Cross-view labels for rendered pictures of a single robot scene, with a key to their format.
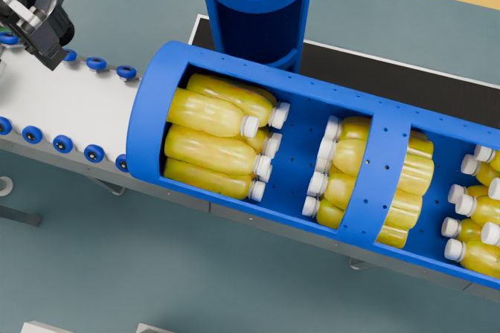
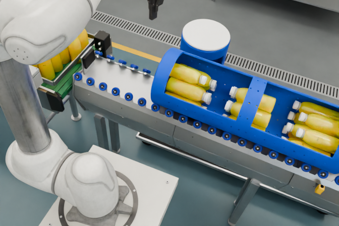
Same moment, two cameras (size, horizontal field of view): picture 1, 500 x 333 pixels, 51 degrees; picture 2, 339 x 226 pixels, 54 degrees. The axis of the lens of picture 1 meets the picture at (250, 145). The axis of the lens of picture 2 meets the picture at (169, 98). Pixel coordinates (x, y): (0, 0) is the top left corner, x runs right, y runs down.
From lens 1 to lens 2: 0.81 m
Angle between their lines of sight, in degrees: 25
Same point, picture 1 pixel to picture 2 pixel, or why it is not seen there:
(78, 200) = not seen: hidden behind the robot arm
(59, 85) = (115, 73)
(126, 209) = not seen: hidden behind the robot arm
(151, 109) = (168, 62)
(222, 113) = (193, 71)
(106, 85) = (135, 76)
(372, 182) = (252, 95)
